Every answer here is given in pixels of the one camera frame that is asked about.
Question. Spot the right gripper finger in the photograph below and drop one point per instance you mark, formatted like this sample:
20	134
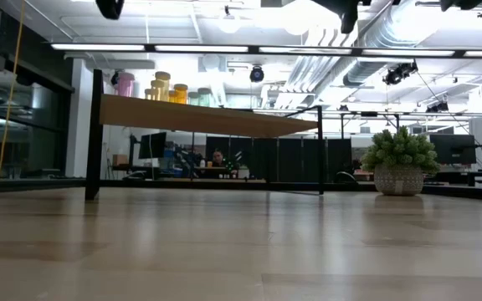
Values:
349	18
329	4

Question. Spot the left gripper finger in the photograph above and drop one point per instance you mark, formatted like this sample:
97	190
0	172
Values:
110	8

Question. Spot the pink medicine bottle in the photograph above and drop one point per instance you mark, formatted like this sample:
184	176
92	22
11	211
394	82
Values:
126	85

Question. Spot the yellow medicine bottle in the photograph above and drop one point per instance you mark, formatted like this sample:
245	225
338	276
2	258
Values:
148	94
164	85

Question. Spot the green medicine bottle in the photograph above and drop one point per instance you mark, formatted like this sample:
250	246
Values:
193	99

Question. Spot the teal medicine bottle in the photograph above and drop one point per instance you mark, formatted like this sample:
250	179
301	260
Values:
205	98

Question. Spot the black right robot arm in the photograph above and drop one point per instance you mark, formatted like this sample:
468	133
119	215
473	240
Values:
463	3

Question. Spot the wooden shelf with black legs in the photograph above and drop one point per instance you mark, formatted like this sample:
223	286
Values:
203	119

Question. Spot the black ceiling spotlight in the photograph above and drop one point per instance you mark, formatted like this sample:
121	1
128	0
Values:
400	73
114	78
437	108
257	74

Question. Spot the green plant in patterned pot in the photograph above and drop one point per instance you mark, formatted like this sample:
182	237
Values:
399	150

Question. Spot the black computer monitor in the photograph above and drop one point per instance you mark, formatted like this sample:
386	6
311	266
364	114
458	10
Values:
453	148
152	145

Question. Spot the cardboard box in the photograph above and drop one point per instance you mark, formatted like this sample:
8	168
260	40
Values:
119	160

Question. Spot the person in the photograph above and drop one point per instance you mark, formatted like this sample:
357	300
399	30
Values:
218	159

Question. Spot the black metal frame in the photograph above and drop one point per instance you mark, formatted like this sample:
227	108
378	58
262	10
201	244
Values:
368	113

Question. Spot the black partition wall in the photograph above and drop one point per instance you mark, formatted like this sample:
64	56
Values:
291	159

